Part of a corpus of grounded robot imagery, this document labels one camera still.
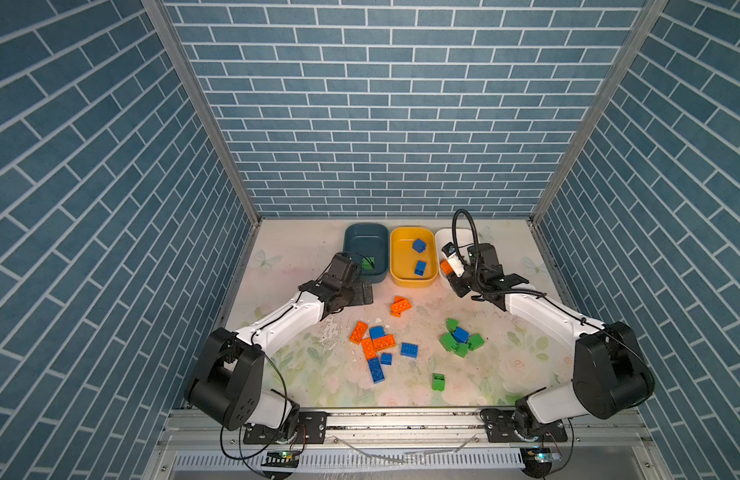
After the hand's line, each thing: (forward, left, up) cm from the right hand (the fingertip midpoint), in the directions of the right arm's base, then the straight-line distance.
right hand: (451, 268), depth 90 cm
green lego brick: (-12, -2, -13) cm, 18 cm away
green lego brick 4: (-18, -8, -12) cm, 23 cm away
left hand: (-9, +27, -3) cm, 29 cm away
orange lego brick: (-6, +3, +8) cm, 10 cm away
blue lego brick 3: (+18, +9, -12) cm, 23 cm away
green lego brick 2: (-18, 0, -13) cm, 22 cm away
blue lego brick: (-17, +22, -13) cm, 30 cm away
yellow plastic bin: (+14, +11, -13) cm, 22 cm away
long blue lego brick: (-28, +21, -12) cm, 37 cm away
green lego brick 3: (-20, -4, -12) cm, 24 cm away
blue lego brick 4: (+6, +9, -9) cm, 14 cm away
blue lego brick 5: (-16, -4, -11) cm, 20 cm away
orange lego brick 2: (-8, +15, -10) cm, 20 cm away
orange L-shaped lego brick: (-22, +23, -12) cm, 34 cm away
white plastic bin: (+24, -7, -12) cm, 28 cm away
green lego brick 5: (-30, +4, -12) cm, 33 cm away
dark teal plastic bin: (+13, +28, -6) cm, 31 cm away
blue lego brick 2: (-22, +12, -11) cm, 27 cm away
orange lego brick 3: (-18, +27, -11) cm, 34 cm away
